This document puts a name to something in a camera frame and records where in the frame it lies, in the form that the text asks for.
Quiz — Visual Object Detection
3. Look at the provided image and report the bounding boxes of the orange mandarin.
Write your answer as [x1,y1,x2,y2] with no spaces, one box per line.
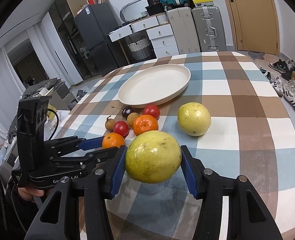
[102,132,125,148]
[132,114,159,136]

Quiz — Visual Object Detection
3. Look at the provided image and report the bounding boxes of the brown longan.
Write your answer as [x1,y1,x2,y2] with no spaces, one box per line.
[105,115,116,132]
[127,112,140,127]

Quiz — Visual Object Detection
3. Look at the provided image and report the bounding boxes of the red cherry tomato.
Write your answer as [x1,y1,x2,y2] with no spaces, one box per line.
[143,105,160,120]
[113,121,130,138]

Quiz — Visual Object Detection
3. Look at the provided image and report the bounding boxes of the dark cherry with stem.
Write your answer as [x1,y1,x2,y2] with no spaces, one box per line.
[112,106,134,119]

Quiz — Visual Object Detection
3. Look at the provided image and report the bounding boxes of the large yellow guava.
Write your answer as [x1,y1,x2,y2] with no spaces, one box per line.
[125,131,182,184]

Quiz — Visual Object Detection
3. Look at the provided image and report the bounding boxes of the person left hand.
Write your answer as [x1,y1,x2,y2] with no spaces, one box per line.
[18,186,52,202]

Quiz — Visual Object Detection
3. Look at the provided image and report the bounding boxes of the cream round plate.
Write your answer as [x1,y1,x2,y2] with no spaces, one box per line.
[118,64,191,108]

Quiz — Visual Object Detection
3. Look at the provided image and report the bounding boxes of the checkered tablecloth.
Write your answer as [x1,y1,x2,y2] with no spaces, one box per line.
[55,51,295,239]

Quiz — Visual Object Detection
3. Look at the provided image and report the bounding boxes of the black refrigerator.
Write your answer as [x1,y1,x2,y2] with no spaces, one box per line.
[74,3,128,76]

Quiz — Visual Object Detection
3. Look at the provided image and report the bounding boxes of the woven laundry basket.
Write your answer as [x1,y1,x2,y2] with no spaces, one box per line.
[128,36,152,61]

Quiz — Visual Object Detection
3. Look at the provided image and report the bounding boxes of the white drawer desk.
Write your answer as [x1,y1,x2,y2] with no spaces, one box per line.
[108,12,179,58]

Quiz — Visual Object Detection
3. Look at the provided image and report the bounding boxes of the beige suitcase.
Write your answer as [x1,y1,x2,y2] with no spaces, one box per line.
[167,7,201,54]

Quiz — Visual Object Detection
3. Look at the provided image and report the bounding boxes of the silver aluminium suitcase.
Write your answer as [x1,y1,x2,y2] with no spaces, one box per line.
[192,6,227,52]

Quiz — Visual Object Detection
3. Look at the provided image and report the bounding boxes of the yellow black box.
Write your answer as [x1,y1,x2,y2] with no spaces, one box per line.
[192,0,214,7]

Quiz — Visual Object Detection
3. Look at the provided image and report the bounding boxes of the wooden door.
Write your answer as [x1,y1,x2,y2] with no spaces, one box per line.
[225,0,280,55]

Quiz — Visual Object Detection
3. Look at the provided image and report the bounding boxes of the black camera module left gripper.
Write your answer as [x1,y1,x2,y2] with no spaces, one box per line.
[17,96,51,140]

